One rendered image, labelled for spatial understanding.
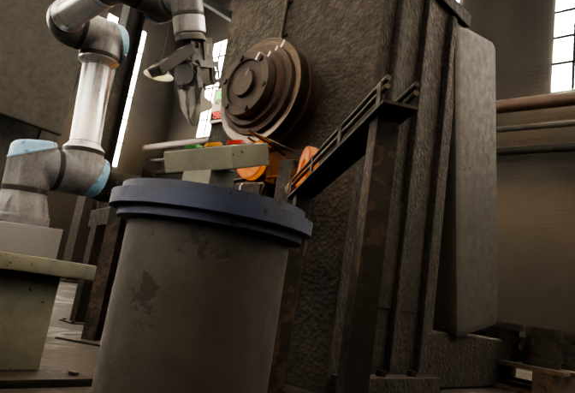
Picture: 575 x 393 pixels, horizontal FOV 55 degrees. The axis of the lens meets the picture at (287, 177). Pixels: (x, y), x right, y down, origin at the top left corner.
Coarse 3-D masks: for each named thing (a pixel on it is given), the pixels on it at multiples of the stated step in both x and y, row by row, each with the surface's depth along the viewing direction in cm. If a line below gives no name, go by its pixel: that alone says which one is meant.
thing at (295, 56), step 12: (252, 48) 241; (288, 48) 225; (300, 60) 220; (300, 72) 217; (300, 84) 216; (300, 96) 218; (288, 108) 216; (300, 108) 220; (276, 120) 219; (288, 120) 219; (228, 132) 237; (264, 132) 222; (276, 132) 221
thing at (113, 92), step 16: (128, 16) 911; (144, 16) 936; (128, 32) 924; (128, 64) 922; (112, 80) 887; (128, 80) 914; (112, 96) 898; (112, 112) 897; (112, 128) 896; (112, 144) 895; (112, 160) 881; (80, 208) 847; (80, 224) 852; (80, 240) 851; (64, 256) 842; (80, 256) 850
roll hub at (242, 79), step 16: (240, 64) 231; (256, 64) 225; (272, 64) 221; (240, 80) 226; (256, 80) 222; (272, 80) 218; (224, 96) 232; (240, 96) 225; (256, 96) 218; (240, 112) 222; (256, 112) 221
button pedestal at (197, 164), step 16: (240, 144) 118; (256, 144) 119; (176, 160) 126; (192, 160) 122; (208, 160) 118; (224, 160) 115; (240, 160) 115; (256, 160) 118; (192, 176) 122; (208, 176) 118; (224, 176) 121
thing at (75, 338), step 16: (112, 176) 250; (128, 176) 249; (144, 176) 230; (112, 208) 233; (112, 224) 231; (112, 240) 230; (112, 256) 228; (96, 272) 227; (112, 272) 230; (96, 288) 226; (96, 304) 224; (96, 320) 223; (64, 336) 220; (80, 336) 227; (96, 336) 222
